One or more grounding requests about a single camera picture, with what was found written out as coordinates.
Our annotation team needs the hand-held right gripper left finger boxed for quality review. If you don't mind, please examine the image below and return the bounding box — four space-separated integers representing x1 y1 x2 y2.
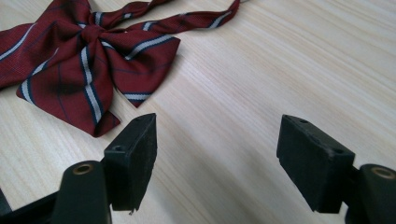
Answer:
103 112 158 216

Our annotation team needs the red striped bow tie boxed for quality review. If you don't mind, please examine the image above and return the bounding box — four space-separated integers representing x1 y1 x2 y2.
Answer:
0 0 242 138

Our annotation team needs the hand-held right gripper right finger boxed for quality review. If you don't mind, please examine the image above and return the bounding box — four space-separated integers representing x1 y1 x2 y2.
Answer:
276 114 356 215

